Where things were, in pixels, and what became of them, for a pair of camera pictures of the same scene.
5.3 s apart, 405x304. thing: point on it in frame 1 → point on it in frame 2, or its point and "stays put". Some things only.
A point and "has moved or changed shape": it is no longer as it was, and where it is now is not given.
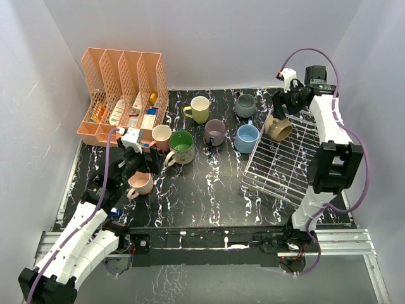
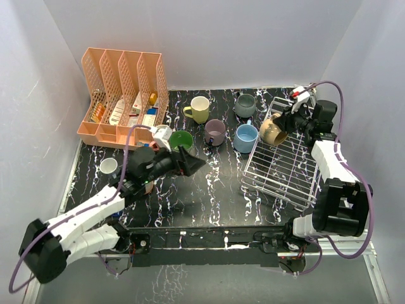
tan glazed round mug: [278, 130] has moved or changed shape
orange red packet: [97, 113] stays put
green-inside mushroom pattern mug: [181, 144] stays put
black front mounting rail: [185, 246] stays put
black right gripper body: [293, 100] → [299, 121]
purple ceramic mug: [215, 128] stays put
